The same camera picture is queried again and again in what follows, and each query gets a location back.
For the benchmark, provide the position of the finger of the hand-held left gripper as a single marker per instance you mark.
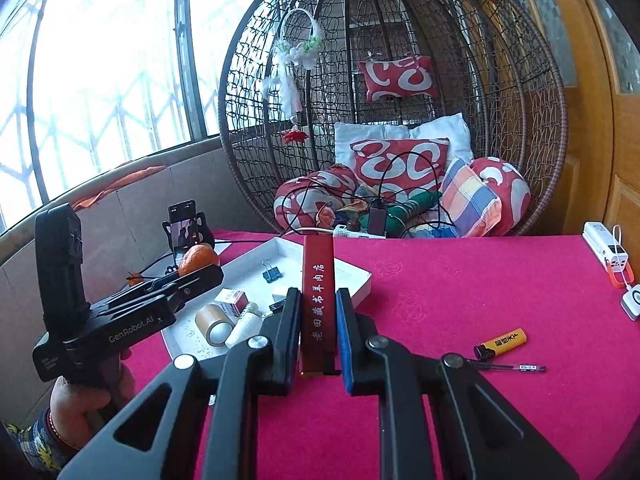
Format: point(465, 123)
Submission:
point(135, 294)
point(200, 282)

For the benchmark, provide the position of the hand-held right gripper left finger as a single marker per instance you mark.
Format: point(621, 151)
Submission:
point(295, 340)

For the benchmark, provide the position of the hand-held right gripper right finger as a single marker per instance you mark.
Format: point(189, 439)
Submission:
point(345, 340)

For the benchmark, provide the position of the tangerine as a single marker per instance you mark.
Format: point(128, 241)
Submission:
point(197, 257)

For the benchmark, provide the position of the white tray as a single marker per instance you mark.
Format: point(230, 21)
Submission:
point(250, 260)

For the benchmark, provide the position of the red rectangular bar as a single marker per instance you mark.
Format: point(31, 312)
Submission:
point(318, 285)

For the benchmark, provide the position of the person's left forearm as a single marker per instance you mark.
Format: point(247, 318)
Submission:
point(35, 450)

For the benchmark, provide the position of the person's left hand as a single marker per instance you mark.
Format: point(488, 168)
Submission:
point(70, 405)

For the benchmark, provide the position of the small orange object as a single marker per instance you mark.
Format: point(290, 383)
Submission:
point(134, 279)

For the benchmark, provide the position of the small white red box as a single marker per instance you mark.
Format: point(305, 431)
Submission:
point(230, 300)

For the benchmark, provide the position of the brown tape roll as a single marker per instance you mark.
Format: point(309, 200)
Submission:
point(207, 317)

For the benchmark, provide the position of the small white bottle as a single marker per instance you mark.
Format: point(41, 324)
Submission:
point(245, 327)

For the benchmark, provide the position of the phone on black stand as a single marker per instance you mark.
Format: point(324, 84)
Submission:
point(205, 230)

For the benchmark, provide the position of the black smartphone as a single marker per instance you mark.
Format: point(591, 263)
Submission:
point(181, 225)

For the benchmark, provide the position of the black binder clip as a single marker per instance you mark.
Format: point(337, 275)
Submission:
point(271, 275)

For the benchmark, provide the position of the white power strip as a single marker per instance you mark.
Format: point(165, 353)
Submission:
point(350, 232)

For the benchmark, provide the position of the orange cloth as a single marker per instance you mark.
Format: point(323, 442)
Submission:
point(130, 177)

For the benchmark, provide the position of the magenta tablecloth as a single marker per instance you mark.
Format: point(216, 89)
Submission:
point(450, 285)

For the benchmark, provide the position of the long red white cushion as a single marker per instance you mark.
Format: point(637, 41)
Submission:
point(310, 190)

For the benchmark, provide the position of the green folded umbrella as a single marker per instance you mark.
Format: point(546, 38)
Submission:
point(415, 205)

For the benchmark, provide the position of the yellow lighter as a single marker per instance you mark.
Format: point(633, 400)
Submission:
point(505, 341)

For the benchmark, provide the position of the black gel pen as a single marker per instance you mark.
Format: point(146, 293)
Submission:
point(520, 367)

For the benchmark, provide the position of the plaid pillow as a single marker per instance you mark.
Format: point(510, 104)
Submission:
point(470, 200)

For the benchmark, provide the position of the square red white pillow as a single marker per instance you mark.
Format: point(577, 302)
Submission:
point(400, 160)

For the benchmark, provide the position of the window with metal grille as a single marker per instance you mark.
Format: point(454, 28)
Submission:
point(100, 60)

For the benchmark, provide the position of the round red white cushion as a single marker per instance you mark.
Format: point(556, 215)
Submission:
point(505, 185)

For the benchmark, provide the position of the white dreamcatcher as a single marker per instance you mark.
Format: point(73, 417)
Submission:
point(300, 52)

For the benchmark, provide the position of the small red white pillow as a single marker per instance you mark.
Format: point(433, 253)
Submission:
point(400, 77)

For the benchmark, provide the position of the white power bank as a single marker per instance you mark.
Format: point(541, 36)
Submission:
point(600, 240)

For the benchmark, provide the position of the white square charger pad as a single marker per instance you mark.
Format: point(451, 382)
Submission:
point(631, 302)

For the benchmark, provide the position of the brown wicker hanging chair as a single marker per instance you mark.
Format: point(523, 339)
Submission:
point(530, 85)

